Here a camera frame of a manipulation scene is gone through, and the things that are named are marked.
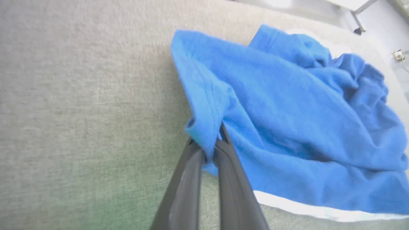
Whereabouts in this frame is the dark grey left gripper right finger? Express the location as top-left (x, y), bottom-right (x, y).
top-left (213, 121), bottom-right (270, 230)

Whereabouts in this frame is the white table leg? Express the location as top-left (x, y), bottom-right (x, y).
top-left (324, 0), bottom-right (381, 36)

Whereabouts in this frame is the white cloth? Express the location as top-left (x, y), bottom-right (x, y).
top-left (253, 28), bottom-right (409, 223)

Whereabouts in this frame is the grey fabric sofa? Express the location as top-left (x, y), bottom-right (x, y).
top-left (0, 0), bottom-right (409, 230)

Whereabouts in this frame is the blue garment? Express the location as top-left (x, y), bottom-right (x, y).
top-left (170, 24), bottom-right (409, 215)

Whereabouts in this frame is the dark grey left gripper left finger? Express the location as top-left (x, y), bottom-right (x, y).
top-left (150, 138), bottom-right (207, 230)

